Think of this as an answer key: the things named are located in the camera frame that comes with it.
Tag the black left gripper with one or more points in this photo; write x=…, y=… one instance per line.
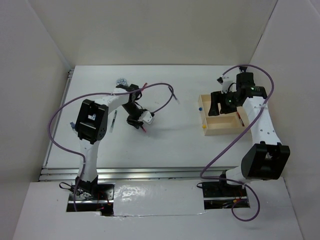
x=135, y=122

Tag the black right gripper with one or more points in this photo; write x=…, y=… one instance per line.
x=216, y=97

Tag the purple gel pen clear cap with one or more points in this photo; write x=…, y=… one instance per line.
x=176, y=99

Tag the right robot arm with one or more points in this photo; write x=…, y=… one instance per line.
x=267, y=157

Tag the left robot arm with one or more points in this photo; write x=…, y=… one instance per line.
x=91, y=128

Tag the cream compartment tray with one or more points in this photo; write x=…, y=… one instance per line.
x=223, y=124

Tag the green gel pen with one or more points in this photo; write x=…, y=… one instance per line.
x=113, y=121

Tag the small glue bottle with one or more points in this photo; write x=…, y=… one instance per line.
x=73, y=126

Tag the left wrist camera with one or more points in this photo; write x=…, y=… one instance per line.
x=147, y=117

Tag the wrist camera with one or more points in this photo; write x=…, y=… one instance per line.
x=147, y=117
x=221, y=79

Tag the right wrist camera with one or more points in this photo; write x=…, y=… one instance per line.
x=221, y=79

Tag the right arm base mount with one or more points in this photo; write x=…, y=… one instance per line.
x=218, y=196

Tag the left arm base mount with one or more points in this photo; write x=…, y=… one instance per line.
x=103, y=202

